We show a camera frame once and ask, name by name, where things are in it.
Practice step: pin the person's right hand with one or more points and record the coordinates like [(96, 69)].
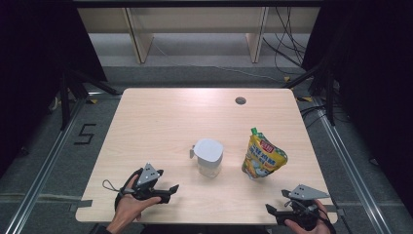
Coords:
[(323, 214)]

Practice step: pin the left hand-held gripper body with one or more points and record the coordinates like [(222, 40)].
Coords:
[(148, 174)]

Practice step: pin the yellow seasoning pouch green cap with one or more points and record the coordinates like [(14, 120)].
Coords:
[(263, 156)]

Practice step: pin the black curtain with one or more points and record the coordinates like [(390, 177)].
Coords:
[(29, 81), (373, 97)]

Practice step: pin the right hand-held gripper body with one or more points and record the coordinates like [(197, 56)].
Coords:
[(305, 193)]

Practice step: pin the clear jar with grey lid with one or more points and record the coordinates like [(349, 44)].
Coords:
[(209, 152)]

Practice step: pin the person's left hand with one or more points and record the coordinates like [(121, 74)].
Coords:
[(128, 208)]

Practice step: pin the beige wooden desk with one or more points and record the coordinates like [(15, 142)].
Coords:
[(195, 19)]

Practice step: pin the black metal stand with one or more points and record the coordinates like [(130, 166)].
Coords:
[(65, 104), (330, 97)]

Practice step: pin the aluminium floor rail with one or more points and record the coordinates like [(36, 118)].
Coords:
[(48, 162), (350, 169)]

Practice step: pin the grey tape piece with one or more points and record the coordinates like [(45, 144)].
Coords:
[(339, 212), (81, 204)]

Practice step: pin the yellow tape piece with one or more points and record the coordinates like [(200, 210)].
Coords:
[(305, 99), (93, 101), (287, 79)]

